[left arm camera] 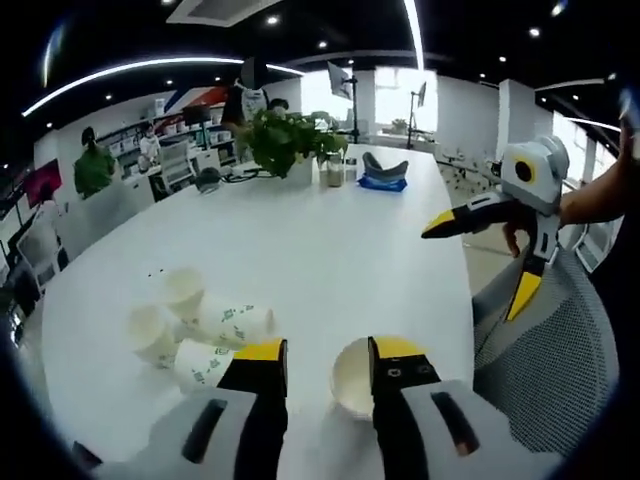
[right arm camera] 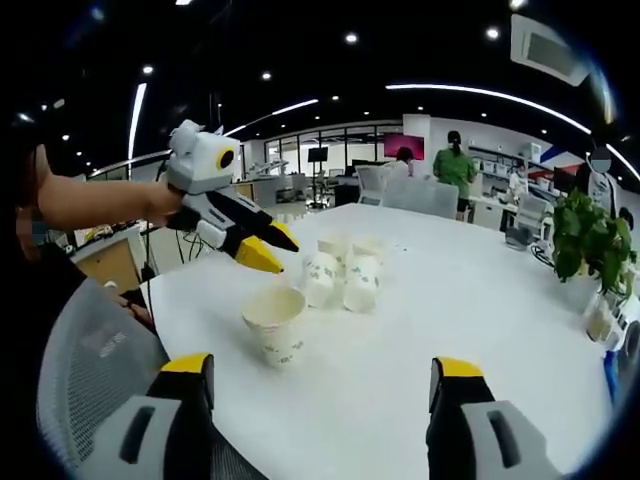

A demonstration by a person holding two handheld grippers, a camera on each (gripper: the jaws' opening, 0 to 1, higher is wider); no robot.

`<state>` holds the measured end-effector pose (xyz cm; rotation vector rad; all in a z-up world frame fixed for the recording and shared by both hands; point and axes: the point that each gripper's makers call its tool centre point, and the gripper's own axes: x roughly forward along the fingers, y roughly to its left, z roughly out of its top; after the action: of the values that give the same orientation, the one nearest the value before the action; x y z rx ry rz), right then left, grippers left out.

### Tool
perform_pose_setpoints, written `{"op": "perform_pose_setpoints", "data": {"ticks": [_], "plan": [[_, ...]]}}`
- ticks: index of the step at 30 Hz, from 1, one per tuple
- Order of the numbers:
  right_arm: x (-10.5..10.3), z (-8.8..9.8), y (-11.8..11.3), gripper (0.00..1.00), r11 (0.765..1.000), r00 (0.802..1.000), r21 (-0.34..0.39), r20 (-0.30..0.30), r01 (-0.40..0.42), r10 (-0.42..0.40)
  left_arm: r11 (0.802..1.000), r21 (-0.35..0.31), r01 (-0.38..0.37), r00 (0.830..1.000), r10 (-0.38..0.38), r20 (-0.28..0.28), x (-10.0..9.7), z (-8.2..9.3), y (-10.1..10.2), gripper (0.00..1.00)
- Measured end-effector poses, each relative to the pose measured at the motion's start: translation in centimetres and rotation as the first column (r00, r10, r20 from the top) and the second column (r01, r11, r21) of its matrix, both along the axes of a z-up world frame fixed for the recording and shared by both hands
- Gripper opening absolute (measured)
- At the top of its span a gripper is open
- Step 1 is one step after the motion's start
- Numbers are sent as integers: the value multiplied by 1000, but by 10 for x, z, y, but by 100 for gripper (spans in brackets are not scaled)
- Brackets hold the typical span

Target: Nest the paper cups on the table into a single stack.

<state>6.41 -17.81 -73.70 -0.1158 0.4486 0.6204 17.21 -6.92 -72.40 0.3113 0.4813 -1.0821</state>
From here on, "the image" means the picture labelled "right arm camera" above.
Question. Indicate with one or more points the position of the white table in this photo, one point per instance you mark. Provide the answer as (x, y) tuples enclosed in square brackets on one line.
[(375, 390)]

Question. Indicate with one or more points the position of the red display screen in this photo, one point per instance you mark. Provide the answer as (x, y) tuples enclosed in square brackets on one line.
[(417, 145)]

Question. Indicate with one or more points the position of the grey and blue bag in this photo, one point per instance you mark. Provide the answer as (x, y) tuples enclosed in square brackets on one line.
[(612, 375)]

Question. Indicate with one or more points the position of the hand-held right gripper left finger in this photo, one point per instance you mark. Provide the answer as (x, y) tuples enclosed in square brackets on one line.
[(150, 435)]

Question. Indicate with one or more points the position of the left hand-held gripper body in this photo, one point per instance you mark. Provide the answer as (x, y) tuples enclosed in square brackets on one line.
[(200, 165)]

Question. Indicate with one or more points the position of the round ceiling spotlights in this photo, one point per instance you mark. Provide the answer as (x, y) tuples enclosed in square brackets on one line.
[(351, 37)]

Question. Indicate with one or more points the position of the grey mesh office chair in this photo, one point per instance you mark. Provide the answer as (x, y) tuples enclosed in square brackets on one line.
[(100, 340)]

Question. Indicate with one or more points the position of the pile of paper cups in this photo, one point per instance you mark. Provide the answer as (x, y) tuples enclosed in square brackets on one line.
[(360, 290)]

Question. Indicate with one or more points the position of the white mesh office chair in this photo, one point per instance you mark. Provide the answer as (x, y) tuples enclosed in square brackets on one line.
[(530, 210)]

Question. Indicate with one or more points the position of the long curved ceiling light strip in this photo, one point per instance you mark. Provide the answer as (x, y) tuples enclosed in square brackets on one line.
[(475, 95)]

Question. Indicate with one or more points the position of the wooden cabinet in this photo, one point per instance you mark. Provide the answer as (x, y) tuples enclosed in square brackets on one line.
[(107, 260)]

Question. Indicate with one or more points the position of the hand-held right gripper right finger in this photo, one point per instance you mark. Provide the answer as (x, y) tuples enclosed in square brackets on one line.
[(480, 440)]

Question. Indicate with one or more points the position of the person's left hand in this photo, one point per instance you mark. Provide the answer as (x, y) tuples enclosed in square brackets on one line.
[(160, 205)]

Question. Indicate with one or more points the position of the green potted plant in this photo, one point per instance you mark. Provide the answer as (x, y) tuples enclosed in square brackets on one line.
[(590, 240)]

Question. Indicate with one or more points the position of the black screen on stand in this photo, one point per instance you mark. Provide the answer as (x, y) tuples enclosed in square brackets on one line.
[(317, 154)]

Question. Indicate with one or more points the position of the short ceiling light strip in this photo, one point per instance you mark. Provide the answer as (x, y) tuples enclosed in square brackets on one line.
[(137, 120), (270, 116)]

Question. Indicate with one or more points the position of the ceiling air conditioner vent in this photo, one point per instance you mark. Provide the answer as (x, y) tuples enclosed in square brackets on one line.
[(547, 47)]

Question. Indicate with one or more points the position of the white storage shelf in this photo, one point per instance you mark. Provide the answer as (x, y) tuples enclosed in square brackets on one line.
[(495, 162)]

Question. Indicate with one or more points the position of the beige container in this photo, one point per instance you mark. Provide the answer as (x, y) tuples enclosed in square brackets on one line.
[(597, 322)]

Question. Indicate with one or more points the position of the person's black shirt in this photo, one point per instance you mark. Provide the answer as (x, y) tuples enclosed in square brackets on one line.
[(45, 270)]

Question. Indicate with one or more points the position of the grey pouch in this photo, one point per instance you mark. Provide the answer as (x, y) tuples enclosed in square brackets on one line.
[(517, 236)]

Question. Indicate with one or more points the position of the green print paper cup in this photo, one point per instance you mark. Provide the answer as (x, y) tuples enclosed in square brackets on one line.
[(280, 345)]

